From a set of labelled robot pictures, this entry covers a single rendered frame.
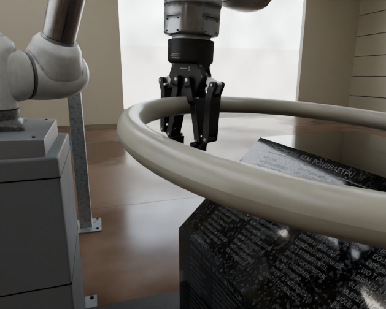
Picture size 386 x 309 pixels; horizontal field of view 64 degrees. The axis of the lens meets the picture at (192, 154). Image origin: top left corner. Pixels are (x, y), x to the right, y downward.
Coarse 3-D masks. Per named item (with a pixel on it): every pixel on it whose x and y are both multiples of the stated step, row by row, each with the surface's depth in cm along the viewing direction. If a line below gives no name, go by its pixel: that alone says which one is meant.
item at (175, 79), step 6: (174, 78) 51; (180, 78) 51; (174, 84) 52; (174, 90) 52; (174, 96) 53; (174, 120) 55; (180, 120) 56; (168, 126) 56; (174, 126) 55; (180, 126) 57; (168, 132) 56; (180, 132) 58
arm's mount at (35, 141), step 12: (36, 120) 108; (48, 120) 110; (0, 132) 89; (12, 132) 90; (24, 132) 90; (36, 132) 91; (48, 132) 94; (0, 144) 81; (12, 144) 82; (24, 144) 83; (36, 144) 84; (48, 144) 92; (0, 156) 82; (12, 156) 83; (24, 156) 84; (36, 156) 85
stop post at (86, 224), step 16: (80, 96) 192; (80, 112) 194; (80, 128) 196; (80, 144) 198; (80, 160) 201; (80, 176) 203; (80, 192) 205; (80, 208) 208; (80, 224) 210; (96, 224) 217
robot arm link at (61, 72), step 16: (48, 0) 92; (64, 0) 90; (80, 0) 92; (48, 16) 93; (64, 16) 93; (80, 16) 97; (48, 32) 95; (64, 32) 96; (32, 48) 97; (48, 48) 96; (64, 48) 98; (32, 64) 95; (48, 64) 97; (64, 64) 99; (80, 64) 105; (48, 80) 99; (64, 80) 103; (80, 80) 108; (32, 96) 99; (48, 96) 103; (64, 96) 108
